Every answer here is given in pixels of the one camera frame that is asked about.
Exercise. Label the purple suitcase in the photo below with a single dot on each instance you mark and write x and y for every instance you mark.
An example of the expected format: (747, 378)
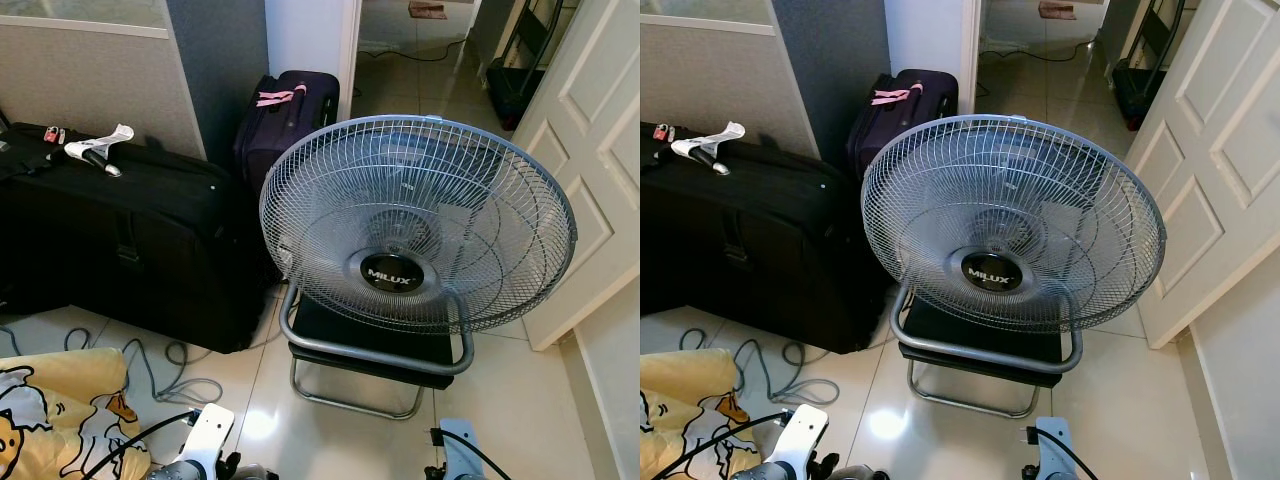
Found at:
(285, 130)
(900, 125)

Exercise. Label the white panel door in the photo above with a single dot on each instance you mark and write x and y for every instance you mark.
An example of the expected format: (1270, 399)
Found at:
(590, 150)
(1210, 150)

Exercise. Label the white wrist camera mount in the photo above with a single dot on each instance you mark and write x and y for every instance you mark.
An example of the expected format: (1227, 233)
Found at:
(462, 450)
(1055, 450)
(803, 430)
(210, 430)

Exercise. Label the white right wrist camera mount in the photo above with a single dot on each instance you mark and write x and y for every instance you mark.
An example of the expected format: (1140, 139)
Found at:
(462, 450)
(1055, 450)

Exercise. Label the large black suitcase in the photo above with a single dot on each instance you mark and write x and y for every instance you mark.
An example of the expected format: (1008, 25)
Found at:
(120, 230)
(760, 230)

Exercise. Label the dark grey left robot leg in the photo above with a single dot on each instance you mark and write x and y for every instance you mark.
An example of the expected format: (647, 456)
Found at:
(858, 473)
(258, 473)

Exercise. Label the yellow cartoon print blanket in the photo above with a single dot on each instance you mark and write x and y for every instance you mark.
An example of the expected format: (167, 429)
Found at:
(60, 420)
(690, 420)

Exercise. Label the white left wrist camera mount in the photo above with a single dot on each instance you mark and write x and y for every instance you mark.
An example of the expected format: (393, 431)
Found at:
(803, 430)
(210, 430)

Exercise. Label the window with white frame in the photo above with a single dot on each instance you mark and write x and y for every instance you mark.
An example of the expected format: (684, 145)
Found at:
(700, 10)
(80, 10)

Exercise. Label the black treadmill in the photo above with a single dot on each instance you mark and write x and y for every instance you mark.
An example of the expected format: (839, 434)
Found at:
(520, 80)
(1140, 80)

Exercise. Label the white luggage tag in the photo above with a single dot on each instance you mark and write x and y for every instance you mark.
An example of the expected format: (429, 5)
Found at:
(712, 140)
(100, 143)

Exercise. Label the red brown cloth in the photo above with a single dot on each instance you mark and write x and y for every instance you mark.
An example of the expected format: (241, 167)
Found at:
(1057, 9)
(428, 9)

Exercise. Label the pink ribbon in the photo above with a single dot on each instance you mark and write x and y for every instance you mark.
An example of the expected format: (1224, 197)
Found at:
(278, 97)
(893, 96)

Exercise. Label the black seat chrome chair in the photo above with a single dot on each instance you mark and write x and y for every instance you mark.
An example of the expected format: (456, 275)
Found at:
(960, 325)
(350, 325)

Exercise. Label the grey Milux floor fan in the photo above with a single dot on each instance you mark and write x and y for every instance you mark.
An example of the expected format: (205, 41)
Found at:
(390, 272)
(992, 272)

